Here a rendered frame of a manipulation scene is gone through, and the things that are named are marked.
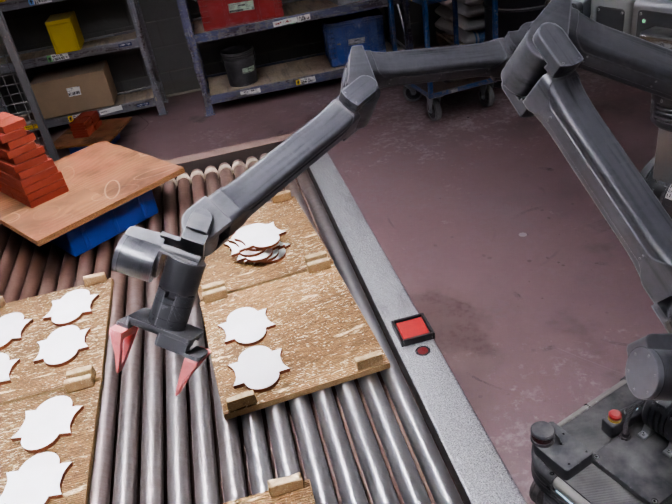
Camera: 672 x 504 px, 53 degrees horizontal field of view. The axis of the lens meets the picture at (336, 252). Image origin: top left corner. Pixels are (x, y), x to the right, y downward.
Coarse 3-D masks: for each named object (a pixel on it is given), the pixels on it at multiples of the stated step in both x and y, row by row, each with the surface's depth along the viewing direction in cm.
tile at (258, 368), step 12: (252, 348) 146; (264, 348) 145; (240, 360) 143; (252, 360) 143; (264, 360) 142; (276, 360) 141; (240, 372) 140; (252, 372) 139; (264, 372) 139; (276, 372) 138; (240, 384) 137; (252, 384) 136; (264, 384) 136
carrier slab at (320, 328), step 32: (256, 288) 167; (288, 288) 165; (320, 288) 163; (224, 320) 157; (288, 320) 154; (320, 320) 152; (352, 320) 151; (224, 352) 148; (288, 352) 144; (320, 352) 143; (352, 352) 142; (224, 384) 139; (288, 384) 136; (320, 384) 135; (224, 416) 132
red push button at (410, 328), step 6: (414, 318) 149; (420, 318) 149; (396, 324) 149; (402, 324) 148; (408, 324) 148; (414, 324) 148; (420, 324) 147; (402, 330) 146; (408, 330) 146; (414, 330) 146; (420, 330) 146; (426, 330) 145; (402, 336) 145; (408, 336) 144
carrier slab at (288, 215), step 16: (272, 208) 201; (288, 208) 200; (288, 224) 192; (304, 224) 190; (288, 240) 184; (304, 240) 183; (320, 240) 182; (208, 256) 183; (224, 256) 182; (288, 256) 177; (208, 272) 176; (224, 272) 175; (240, 272) 174; (256, 272) 173; (272, 272) 172; (288, 272) 171; (240, 288) 168
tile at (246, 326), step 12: (240, 312) 158; (252, 312) 157; (264, 312) 156; (228, 324) 154; (240, 324) 154; (252, 324) 153; (264, 324) 152; (228, 336) 151; (240, 336) 150; (252, 336) 149; (264, 336) 150
